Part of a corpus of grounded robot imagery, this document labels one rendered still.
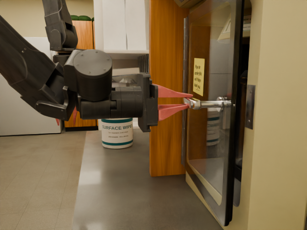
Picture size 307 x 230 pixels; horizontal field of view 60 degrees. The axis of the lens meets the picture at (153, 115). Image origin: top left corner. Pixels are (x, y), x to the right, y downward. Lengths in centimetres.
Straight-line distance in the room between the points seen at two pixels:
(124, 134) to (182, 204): 49
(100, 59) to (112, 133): 68
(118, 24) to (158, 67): 106
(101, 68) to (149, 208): 37
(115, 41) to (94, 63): 138
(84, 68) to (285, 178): 37
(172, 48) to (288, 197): 47
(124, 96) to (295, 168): 31
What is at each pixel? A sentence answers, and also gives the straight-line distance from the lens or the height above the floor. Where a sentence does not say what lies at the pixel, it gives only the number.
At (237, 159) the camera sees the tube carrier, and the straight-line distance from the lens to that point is 62.
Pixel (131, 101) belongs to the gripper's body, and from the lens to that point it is 46.
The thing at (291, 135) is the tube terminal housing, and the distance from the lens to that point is 49.
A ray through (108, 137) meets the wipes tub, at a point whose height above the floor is 99.
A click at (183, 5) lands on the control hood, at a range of 71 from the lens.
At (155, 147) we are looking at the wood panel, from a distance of 79.
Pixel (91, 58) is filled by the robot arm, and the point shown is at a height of 127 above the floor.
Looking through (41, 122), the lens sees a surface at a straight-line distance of 544.
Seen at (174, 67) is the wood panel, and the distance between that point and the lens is 76.
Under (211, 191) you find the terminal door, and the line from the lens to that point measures 54.
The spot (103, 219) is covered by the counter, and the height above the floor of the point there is 94.
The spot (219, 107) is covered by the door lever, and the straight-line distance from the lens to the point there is 46.
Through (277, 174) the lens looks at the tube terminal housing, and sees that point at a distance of 49.
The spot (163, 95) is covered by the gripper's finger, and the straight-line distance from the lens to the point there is 46.
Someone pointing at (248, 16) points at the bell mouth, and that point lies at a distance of 55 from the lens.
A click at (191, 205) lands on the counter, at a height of 94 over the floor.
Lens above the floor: 126
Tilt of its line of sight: 10 degrees down
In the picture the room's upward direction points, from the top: straight up
